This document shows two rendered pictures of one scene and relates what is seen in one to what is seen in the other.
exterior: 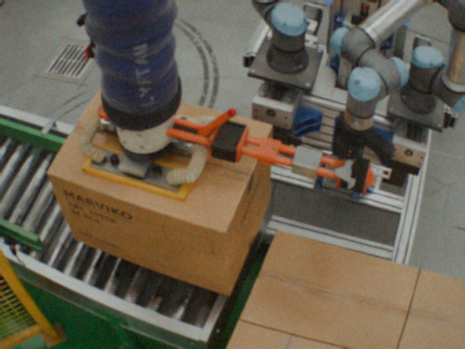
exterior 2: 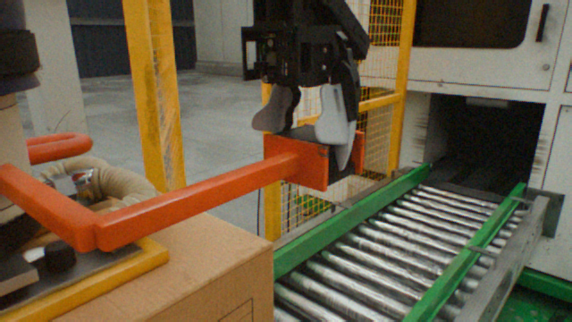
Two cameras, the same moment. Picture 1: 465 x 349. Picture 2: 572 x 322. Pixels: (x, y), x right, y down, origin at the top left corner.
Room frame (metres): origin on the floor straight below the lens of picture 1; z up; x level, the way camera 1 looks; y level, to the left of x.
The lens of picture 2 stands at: (1.64, 0.01, 1.33)
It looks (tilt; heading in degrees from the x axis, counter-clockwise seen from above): 19 degrees down; 110
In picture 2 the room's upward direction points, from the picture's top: straight up
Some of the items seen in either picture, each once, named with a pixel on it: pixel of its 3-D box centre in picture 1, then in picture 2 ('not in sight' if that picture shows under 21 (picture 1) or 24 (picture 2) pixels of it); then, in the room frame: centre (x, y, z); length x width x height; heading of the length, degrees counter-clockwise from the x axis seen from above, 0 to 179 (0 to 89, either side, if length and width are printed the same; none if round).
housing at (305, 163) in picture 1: (306, 162); not in sight; (1.01, -0.19, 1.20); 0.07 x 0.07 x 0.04; 70
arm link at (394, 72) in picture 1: (383, 72); not in sight; (1.06, -0.38, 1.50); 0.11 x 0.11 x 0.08; 37
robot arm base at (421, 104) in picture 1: (420, 89); not in sight; (1.42, -0.66, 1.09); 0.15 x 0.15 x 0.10
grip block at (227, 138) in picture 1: (228, 140); not in sight; (1.09, 0.01, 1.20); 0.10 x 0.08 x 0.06; 160
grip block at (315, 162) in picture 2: (100, 47); (314, 154); (1.52, 0.43, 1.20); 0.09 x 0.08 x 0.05; 160
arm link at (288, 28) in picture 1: (287, 25); not in sight; (1.59, -0.19, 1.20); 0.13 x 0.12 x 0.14; 20
